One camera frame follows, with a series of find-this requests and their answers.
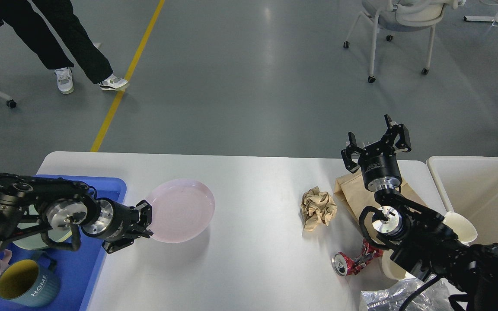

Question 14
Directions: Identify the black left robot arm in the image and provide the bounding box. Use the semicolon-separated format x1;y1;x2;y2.
0;173;153;254

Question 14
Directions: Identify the person in black trousers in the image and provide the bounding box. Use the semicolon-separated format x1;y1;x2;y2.
0;0;129;94

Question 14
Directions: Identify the teal HOME mug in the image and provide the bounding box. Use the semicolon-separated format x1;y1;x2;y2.
0;251;61;308

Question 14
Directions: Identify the white stand base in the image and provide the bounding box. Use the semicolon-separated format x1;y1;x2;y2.
464;0;498;24

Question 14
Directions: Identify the crumpled brown paper ball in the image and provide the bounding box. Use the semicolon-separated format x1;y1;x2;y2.
300;187;337;232

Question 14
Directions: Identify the pink plate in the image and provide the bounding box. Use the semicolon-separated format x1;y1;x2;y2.
145;178;215;243

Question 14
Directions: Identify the blue plastic tray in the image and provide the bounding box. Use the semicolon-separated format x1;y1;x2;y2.
0;175;127;311

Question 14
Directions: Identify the white chair grey seat right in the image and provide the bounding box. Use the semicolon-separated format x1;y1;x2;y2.
343;0;465;83

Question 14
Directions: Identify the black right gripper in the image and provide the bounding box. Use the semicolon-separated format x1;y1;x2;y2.
341;114;411;192

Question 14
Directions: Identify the white paper cup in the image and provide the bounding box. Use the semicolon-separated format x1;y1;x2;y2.
381;250;415;281
443;211;478;243

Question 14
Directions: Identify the cream plastic bin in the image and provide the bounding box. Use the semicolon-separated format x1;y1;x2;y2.
426;156;498;244

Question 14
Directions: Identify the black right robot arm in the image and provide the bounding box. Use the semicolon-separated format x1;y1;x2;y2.
332;115;498;311

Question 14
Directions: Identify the clear plastic bag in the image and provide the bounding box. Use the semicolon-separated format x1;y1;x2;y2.
358;278;452;311

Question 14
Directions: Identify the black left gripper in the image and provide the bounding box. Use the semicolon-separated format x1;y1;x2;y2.
82;199;153;254

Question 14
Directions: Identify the brown paper bag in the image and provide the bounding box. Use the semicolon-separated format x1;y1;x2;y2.
334;174;428;225

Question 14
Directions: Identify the crushed red soda can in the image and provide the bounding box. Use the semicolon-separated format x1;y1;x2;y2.
331;239;383;277

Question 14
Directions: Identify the light green plate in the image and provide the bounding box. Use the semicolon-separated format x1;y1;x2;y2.
14;223;72;250

